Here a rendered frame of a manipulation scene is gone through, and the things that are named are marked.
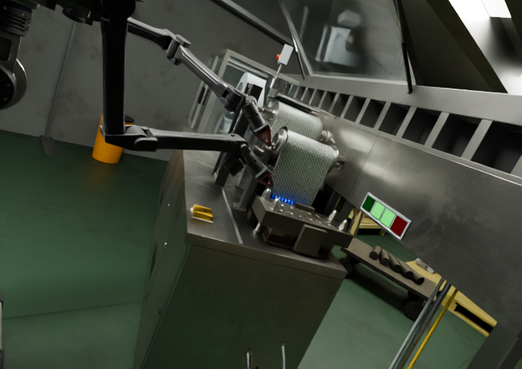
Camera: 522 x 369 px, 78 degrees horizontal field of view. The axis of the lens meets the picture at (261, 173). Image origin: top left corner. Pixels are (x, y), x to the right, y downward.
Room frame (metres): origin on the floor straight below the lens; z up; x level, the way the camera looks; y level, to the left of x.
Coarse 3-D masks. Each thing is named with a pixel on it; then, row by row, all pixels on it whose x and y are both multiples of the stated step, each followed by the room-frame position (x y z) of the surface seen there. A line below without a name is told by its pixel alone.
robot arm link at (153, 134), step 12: (144, 132) 1.02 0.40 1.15; (156, 132) 1.00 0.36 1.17; (168, 132) 1.03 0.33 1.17; (180, 132) 1.07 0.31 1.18; (144, 144) 0.94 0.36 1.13; (156, 144) 0.96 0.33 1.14; (168, 144) 1.02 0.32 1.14; (180, 144) 1.05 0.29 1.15; (192, 144) 1.08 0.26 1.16; (204, 144) 1.11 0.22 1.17; (216, 144) 1.14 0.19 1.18; (228, 144) 1.16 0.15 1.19; (240, 144) 1.19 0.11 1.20
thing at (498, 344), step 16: (336, 208) 1.64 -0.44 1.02; (352, 208) 1.63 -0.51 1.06; (496, 336) 0.80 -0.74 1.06; (512, 336) 0.77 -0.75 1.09; (480, 352) 0.81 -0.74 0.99; (496, 352) 0.78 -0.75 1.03; (512, 352) 0.76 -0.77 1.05; (480, 368) 0.79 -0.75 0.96; (496, 368) 0.76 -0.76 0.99; (512, 368) 0.78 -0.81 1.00
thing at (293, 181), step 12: (276, 168) 1.32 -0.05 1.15; (288, 168) 1.34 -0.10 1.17; (300, 168) 1.35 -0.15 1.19; (276, 180) 1.33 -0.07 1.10; (288, 180) 1.34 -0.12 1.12; (300, 180) 1.36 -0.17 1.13; (312, 180) 1.38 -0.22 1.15; (276, 192) 1.33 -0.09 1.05; (288, 192) 1.35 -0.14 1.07; (300, 192) 1.37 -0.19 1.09; (312, 192) 1.39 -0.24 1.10
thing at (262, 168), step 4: (256, 160) 1.27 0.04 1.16; (248, 164) 1.26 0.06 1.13; (252, 164) 1.26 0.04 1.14; (256, 164) 1.26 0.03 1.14; (260, 164) 1.28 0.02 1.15; (248, 168) 1.28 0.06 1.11; (252, 168) 1.26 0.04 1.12; (256, 168) 1.26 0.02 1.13; (260, 168) 1.27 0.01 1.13; (264, 168) 1.28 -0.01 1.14; (252, 172) 1.28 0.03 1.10; (256, 172) 1.27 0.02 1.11; (260, 172) 1.26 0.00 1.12; (264, 172) 1.25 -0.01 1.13; (256, 176) 1.25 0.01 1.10
